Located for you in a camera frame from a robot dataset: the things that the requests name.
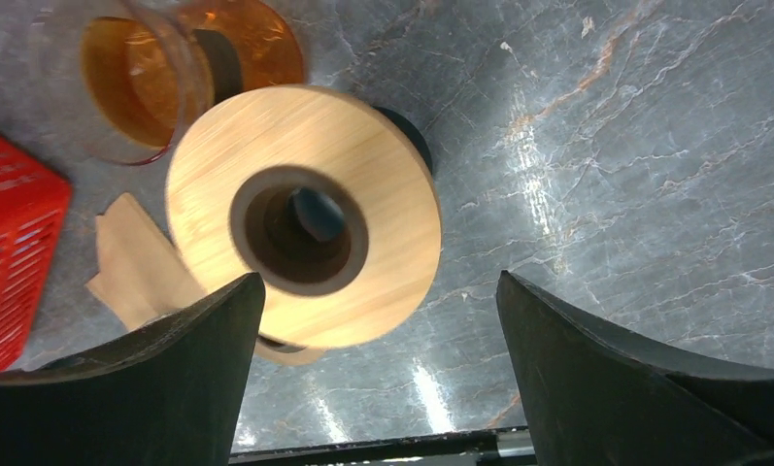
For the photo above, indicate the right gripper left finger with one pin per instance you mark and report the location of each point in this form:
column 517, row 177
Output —
column 168, row 393

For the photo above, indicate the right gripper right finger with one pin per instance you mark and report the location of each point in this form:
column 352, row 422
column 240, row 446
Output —
column 596, row 393

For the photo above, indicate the brown paper coffee filter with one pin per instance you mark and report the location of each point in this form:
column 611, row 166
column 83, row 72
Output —
column 140, row 276

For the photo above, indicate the light wooden ring holder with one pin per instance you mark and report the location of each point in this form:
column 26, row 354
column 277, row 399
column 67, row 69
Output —
column 320, row 195

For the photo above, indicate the red plastic basket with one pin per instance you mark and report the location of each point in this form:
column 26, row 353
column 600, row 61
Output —
column 33, row 204

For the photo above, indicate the amber glass carafe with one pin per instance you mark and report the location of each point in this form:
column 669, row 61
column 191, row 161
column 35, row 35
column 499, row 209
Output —
column 122, row 81

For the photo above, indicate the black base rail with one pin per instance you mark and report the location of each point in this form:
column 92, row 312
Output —
column 509, row 446

